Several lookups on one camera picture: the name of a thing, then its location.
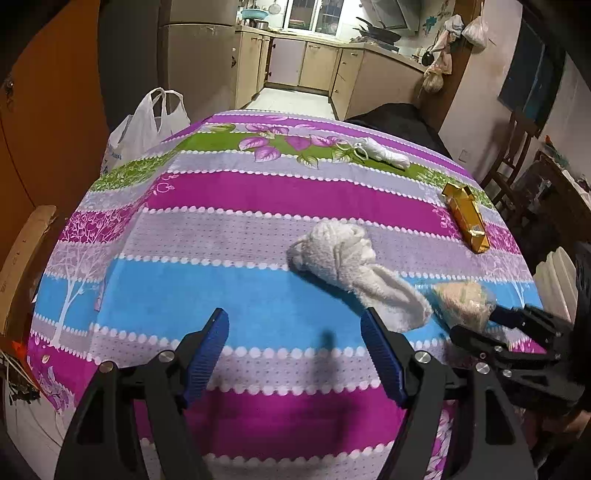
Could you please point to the orange wooden door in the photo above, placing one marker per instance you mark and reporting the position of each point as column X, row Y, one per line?
column 41, row 115

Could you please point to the dark wooden table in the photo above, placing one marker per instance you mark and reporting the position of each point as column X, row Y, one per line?
column 563, row 189

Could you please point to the kitchen window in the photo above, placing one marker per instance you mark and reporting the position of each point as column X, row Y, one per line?
column 316, row 14

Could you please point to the striped floral tablecloth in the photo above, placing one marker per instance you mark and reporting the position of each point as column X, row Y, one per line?
column 277, row 198

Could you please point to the hanging beige net bag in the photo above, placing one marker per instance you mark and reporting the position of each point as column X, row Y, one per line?
column 434, row 81

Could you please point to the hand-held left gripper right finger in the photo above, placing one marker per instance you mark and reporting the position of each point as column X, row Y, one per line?
column 383, row 355

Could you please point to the black wok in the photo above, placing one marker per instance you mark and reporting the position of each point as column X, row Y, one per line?
column 378, row 31

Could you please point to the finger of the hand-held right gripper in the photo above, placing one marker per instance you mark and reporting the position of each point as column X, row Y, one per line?
column 480, row 339
column 512, row 316

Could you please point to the black kettle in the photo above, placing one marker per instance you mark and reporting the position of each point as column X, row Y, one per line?
column 427, row 57

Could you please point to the cream terry towel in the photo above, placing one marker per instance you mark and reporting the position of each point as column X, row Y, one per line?
column 355, row 272

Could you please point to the brown cardboard sheet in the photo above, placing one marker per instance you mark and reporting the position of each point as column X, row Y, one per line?
column 23, row 258

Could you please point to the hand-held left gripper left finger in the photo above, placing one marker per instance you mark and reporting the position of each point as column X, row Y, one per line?
column 207, row 350

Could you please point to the white radiator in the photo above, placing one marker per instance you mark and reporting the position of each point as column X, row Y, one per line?
column 556, row 277

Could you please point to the hanging white plastic bag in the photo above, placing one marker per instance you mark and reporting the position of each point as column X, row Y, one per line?
column 475, row 30

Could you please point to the white plastic carrier bag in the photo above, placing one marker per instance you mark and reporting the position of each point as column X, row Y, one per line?
column 147, row 120

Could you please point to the black covered object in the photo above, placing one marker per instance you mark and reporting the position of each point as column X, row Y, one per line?
column 397, row 117

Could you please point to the blue wall poster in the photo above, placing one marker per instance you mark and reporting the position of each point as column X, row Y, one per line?
column 531, row 83

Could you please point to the beige kitchen base cabinets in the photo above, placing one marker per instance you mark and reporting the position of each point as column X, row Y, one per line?
column 323, row 69

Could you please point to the blue basin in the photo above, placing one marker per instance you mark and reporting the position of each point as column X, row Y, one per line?
column 254, row 14

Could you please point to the small white cloth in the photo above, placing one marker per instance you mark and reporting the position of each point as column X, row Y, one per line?
column 383, row 152

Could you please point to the range hood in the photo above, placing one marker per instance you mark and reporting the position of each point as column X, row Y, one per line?
column 392, row 11

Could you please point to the hanging pink cloth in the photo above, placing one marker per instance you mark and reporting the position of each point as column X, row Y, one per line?
column 445, row 46

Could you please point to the gold cardboard box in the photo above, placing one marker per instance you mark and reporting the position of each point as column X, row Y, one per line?
column 466, row 221

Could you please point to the beige refrigerator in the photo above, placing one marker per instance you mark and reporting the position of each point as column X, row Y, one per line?
column 194, row 55

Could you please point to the wooden chair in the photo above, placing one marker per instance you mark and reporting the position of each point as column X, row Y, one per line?
column 510, row 152

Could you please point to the beige food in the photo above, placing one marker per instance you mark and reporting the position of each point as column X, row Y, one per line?
column 461, row 302

